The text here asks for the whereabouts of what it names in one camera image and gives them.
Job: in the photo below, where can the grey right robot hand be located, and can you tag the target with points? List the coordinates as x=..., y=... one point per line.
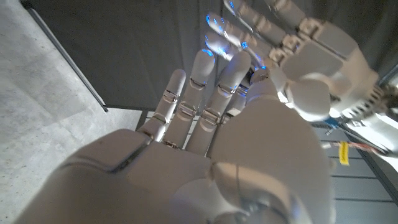
x=186, y=180

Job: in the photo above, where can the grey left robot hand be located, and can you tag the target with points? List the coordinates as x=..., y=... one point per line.
x=311, y=62

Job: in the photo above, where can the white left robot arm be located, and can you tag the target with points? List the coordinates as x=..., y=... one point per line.
x=373, y=130

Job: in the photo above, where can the black backdrop curtain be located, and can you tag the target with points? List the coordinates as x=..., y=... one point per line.
x=124, y=46

